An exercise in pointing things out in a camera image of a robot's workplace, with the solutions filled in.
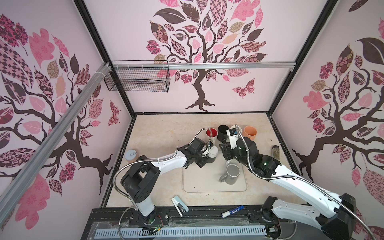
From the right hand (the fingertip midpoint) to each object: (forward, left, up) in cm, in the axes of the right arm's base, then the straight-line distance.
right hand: (223, 142), depth 75 cm
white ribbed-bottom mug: (+21, -16, -16) cm, 31 cm away
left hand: (0, +9, -18) cm, 20 cm away
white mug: (+17, +2, -16) cm, 23 cm away
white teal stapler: (-26, +22, -21) cm, 40 cm away
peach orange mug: (+19, -24, -17) cm, 35 cm away
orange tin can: (+3, +55, -18) cm, 58 cm away
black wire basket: (+45, +51, +12) cm, 69 cm away
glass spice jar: (+5, -37, -20) cm, 42 cm away
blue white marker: (-28, -4, -22) cm, 36 cm away
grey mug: (-11, -5, -13) cm, 18 cm away
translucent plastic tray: (-12, +8, -19) cm, 24 cm away
